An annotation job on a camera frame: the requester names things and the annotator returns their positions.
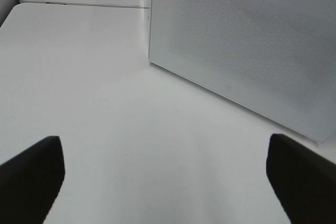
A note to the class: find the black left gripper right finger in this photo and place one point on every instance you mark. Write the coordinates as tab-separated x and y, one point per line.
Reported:
302	180

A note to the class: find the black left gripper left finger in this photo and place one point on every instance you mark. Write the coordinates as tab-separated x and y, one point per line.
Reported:
31	181

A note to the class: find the white microwave door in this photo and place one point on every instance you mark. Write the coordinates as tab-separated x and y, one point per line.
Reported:
274	57

